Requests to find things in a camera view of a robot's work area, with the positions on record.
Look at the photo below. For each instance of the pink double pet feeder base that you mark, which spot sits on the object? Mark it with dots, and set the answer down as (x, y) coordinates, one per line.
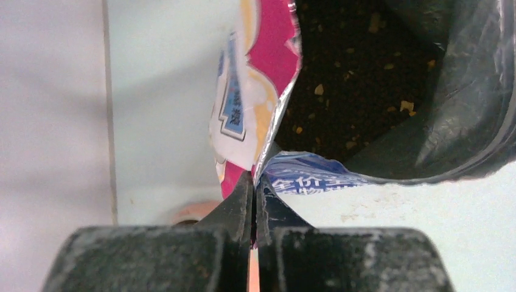
(193, 213)

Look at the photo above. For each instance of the brown kibble pet food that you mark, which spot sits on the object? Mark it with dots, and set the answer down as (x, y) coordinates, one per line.
(360, 63)

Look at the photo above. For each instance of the colourful cat food bag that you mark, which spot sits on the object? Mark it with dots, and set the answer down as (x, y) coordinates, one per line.
(464, 128)

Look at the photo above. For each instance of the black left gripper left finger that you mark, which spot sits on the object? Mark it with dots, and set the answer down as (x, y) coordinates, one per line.
(211, 255)

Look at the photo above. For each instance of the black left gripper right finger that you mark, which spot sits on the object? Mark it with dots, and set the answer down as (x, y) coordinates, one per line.
(295, 256)

